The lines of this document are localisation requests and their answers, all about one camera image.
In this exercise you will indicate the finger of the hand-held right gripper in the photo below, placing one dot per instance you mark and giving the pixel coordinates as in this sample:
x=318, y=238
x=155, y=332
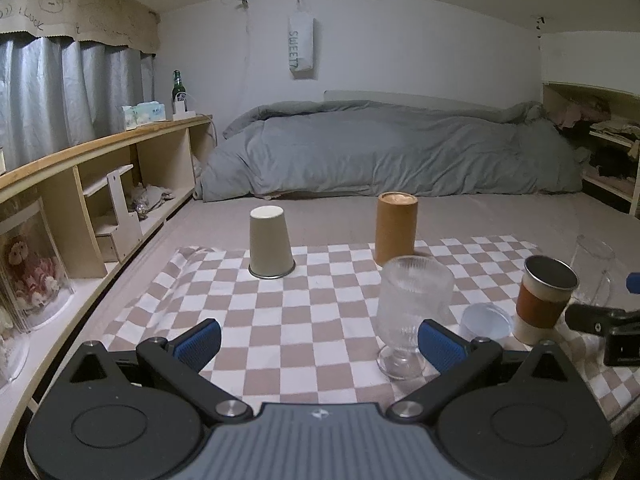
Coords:
x=592, y=321
x=635, y=281

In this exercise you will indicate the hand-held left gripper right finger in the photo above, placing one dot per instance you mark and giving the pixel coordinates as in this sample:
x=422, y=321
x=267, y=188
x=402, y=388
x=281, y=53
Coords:
x=440, y=345

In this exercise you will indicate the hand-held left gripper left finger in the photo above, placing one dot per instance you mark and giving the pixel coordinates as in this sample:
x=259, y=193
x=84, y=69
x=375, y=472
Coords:
x=199, y=344

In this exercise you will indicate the beige paper cup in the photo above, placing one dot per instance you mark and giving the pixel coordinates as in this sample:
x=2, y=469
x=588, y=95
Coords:
x=270, y=242

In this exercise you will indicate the white cup with brown sleeve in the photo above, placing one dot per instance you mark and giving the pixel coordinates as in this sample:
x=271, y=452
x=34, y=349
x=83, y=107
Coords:
x=545, y=300

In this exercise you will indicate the brown cylindrical cup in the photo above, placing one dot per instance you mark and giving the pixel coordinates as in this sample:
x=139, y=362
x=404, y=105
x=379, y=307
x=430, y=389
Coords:
x=396, y=227

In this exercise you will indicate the clear glass pitcher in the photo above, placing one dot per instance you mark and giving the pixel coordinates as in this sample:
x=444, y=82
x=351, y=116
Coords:
x=592, y=265

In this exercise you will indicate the clear plastic lid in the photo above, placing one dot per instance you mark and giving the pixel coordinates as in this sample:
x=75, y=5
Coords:
x=485, y=321

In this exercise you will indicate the ribbed glass goblet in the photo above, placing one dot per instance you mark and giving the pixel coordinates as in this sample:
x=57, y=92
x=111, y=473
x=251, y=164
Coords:
x=412, y=292

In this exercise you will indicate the checkered cloth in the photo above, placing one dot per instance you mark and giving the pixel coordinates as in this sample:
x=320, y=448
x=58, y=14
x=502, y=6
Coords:
x=320, y=320

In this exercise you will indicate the wooden open shelf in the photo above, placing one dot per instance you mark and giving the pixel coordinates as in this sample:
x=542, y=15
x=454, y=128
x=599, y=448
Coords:
x=595, y=145

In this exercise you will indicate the wooden stand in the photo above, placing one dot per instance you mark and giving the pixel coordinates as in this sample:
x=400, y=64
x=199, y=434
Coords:
x=122, y=210

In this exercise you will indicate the grey cloth bundle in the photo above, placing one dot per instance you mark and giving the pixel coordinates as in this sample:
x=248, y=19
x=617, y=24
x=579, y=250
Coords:
x=150, y=197

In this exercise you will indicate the pile of clothes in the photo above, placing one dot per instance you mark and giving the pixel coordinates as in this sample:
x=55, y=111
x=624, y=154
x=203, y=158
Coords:
x=600, y=120

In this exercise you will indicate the wooden shelf unit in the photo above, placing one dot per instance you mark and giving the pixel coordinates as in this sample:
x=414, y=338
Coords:
x=100, y=200

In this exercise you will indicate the plush toy in clear case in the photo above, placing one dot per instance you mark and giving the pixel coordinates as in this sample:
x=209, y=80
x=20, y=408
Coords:
x=27, y=272

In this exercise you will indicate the grey duvet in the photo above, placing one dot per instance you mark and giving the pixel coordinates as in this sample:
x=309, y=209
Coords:
x=390, y=152

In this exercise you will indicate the white charger box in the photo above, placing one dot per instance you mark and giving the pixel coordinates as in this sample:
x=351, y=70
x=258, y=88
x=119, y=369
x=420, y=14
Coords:
x=183, y=108

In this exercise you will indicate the green tissue box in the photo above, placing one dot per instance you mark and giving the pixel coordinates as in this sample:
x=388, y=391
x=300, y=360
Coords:
x=145, y=113

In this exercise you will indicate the green glass bottle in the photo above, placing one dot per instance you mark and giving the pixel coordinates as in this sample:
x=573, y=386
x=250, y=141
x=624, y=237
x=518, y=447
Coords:
x=177, y=91

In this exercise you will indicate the grey curtain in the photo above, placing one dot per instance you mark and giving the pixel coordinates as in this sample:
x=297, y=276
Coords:
x=65, y=95

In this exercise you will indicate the hanging white fabric bag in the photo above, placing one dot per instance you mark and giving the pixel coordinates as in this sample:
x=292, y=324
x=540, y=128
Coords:
x=301, y=46

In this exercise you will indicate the beige doodled valance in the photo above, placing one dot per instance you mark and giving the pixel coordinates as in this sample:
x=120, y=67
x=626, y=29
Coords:
x=75, y=12

